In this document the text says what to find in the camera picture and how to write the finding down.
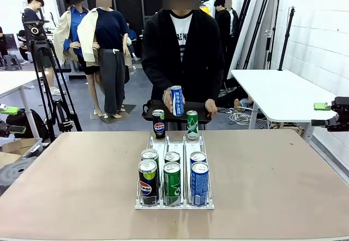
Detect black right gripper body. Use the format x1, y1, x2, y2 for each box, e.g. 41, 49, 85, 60
339, 97, 349, 131

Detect dark brown serving tray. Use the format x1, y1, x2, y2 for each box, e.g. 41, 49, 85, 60
141, 99, 213, 123

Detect blue Pocari Sweat can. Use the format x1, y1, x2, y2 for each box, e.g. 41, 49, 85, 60
189, 151, 207, 165
190, 161, 210, 206
170, 85, 185, 117

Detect black Pepsi can lime band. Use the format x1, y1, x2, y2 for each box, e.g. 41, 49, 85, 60
138, 159, 160, 206
140, 148, 160, 165

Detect person's left forearm black sleeve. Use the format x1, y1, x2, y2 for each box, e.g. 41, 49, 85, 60
201, 69, 226, 103

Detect person's right forearm black sleeve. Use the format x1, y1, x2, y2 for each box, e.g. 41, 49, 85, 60
141, 58, 175, 97

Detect seated person in black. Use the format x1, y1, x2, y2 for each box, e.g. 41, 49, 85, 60
0, 26, 9, 58

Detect seated person striped shirt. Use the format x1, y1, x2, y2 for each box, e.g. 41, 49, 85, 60
16, 29, 31, 62

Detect person sitting on floor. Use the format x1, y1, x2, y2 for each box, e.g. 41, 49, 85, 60
216, 77, 256, 113

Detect person wearing black beret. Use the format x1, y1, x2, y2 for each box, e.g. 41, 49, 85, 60
21, 0, 66, 97

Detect person in black cardigan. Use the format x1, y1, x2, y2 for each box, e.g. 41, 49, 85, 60
141, 0, 226, 131

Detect seated person in blue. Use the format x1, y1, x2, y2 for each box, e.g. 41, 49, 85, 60
127, 28, 140, 62

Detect person's left hand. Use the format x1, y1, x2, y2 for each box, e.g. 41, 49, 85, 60
204, 98, 219, 119

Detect person's right hand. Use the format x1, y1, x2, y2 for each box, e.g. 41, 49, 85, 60
163, 87, 173, 111

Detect open cardboard box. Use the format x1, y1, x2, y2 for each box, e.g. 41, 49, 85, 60
0, 138, 44, 161

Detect black backpack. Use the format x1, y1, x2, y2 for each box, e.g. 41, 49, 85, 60
5, 109, 50, 143

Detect white table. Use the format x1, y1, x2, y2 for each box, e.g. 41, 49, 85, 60
230, 69, 339, 143
0, 70, 50, 140

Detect flat cardboard sheet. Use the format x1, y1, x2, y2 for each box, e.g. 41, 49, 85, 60
0, 151, 22, 170

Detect grey plastic stool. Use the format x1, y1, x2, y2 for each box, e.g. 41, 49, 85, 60
3, 54, 22, 71

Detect black light stand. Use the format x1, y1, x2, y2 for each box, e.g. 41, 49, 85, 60
278, 5, 297, 71

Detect thin black stand pole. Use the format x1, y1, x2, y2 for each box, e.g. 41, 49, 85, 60
266, 0, 282, 70

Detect black leaning pole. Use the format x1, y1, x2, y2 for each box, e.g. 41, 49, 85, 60
243, 0, 270, 70
236, 0, 258, 69

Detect mannequin with black hat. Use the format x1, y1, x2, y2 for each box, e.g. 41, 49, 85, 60
53, 0, 107, 118

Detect green Chilsung cider can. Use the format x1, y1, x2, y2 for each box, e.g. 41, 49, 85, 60
164, 151, 181, 165
163, 161, 182, 207
186, 110, 199, 141

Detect bystander in black clothes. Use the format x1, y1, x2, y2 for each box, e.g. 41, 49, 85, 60
214, 0, 232, 62

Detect mannequin navy top grey trousers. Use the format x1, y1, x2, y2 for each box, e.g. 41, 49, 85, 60
77, 0, 131, 119

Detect white can dispenser rack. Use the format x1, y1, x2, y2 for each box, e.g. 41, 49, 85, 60
134, 131, 215, 210

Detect black Pepsi can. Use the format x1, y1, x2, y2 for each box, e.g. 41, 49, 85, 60
152, 109, 166, 140

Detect mannequin with bucket hat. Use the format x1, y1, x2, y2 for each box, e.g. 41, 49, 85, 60
198, 0, 216, 18

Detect black round base plate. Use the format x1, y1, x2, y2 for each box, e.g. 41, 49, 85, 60
0, 156, 38, 197

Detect black camera tripod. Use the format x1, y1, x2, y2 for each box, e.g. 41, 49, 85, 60
29, 39, 83, 141

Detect white cable bundle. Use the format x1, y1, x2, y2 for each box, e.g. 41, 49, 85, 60
228, 106, 252, 126

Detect dark mannequin base plate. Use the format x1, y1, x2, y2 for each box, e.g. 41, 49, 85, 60
89, 104, 137, 124

